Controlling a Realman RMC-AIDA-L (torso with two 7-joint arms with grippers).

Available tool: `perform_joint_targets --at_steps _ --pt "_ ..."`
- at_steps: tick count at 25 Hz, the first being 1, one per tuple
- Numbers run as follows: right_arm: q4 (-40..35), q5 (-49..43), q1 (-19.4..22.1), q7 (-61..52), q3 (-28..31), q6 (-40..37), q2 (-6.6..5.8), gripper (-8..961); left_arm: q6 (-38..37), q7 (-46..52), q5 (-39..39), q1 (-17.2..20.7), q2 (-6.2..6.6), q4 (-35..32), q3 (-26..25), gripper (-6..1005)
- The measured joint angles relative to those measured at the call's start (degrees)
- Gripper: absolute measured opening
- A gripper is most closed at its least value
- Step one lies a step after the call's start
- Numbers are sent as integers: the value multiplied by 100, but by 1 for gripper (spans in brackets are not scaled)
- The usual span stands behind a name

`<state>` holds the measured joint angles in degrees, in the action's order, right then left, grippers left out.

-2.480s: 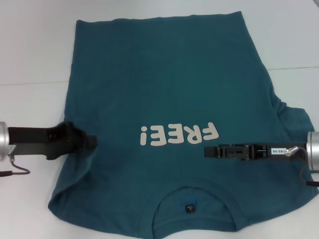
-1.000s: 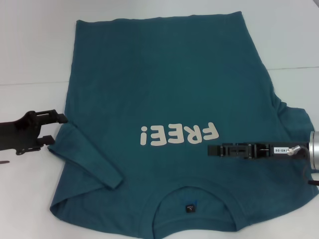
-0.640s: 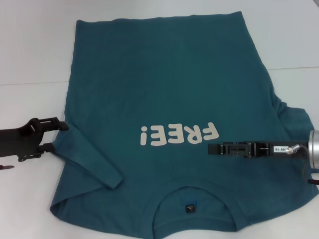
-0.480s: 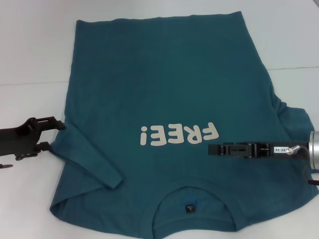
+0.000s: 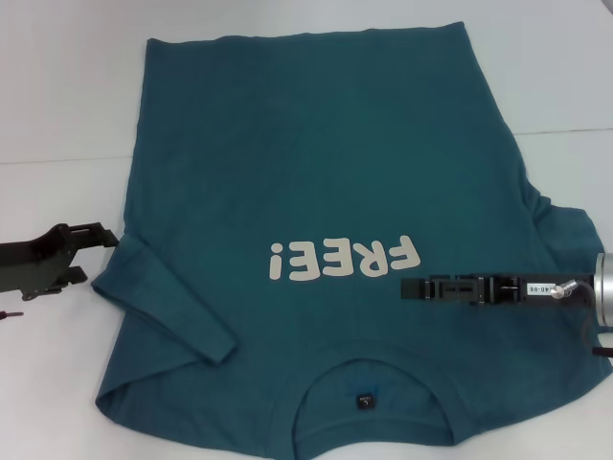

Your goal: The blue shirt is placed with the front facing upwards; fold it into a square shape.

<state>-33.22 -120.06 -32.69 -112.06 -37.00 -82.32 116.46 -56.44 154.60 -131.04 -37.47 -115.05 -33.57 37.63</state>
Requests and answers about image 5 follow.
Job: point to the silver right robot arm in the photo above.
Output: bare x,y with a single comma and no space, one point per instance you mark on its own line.
606,290

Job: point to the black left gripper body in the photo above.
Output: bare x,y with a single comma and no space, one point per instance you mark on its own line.
33,263

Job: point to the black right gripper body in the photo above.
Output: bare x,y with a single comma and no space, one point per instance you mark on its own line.
536,289

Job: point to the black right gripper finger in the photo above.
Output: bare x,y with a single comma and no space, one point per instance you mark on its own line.
412,289

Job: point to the teal blue printed T-shirt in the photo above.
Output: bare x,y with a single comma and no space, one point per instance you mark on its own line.
297,158

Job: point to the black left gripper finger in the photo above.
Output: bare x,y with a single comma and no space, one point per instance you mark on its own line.
96,237
72,278

